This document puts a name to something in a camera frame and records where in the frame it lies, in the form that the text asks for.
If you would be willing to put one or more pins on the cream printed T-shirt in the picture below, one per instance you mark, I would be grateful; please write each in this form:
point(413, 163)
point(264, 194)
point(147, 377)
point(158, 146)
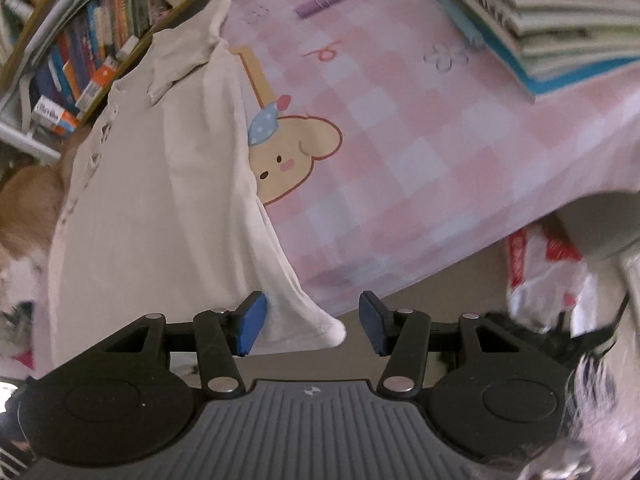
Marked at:
point(150, 185)

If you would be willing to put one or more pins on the orange fluffy cat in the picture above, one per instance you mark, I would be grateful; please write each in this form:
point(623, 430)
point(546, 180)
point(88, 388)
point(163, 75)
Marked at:
point(25, 200)

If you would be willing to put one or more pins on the row of colourful books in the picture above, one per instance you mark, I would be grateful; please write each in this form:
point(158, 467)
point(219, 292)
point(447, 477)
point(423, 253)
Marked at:
point(100, 25)

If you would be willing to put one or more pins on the white orange toothbrush box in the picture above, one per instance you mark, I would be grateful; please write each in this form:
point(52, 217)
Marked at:
point(52, 116)

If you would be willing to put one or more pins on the person's striped garment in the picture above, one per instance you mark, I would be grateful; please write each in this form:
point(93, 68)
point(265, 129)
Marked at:
point(12, 457)

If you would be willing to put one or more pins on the stack of notebooks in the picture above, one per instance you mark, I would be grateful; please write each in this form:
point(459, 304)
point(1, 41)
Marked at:
point(550, 20)

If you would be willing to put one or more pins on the white bottle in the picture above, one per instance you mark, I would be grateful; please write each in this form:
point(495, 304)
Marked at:
point(17, 7)

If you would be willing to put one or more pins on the grey rounded furniture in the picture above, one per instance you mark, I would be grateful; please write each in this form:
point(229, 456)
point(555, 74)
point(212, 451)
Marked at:
point(600, 230)

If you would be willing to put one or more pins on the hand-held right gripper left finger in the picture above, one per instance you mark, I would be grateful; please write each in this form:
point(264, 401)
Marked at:
point(252, 322)

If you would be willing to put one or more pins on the pink checkered desk mat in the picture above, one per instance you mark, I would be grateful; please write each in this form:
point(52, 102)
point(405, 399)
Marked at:
point(425, 160)

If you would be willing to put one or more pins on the red white plastic bag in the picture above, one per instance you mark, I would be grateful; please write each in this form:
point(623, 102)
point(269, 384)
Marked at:
point(545, 280)

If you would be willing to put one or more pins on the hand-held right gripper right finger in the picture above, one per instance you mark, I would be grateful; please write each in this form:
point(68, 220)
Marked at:
point(372, 322)

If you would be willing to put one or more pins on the long white orange box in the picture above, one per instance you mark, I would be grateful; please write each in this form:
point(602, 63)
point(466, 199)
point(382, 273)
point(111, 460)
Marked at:
point(97, 85)

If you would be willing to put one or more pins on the white framed wooden bookshelf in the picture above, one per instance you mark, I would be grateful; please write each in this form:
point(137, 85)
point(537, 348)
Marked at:
point(30, 142)

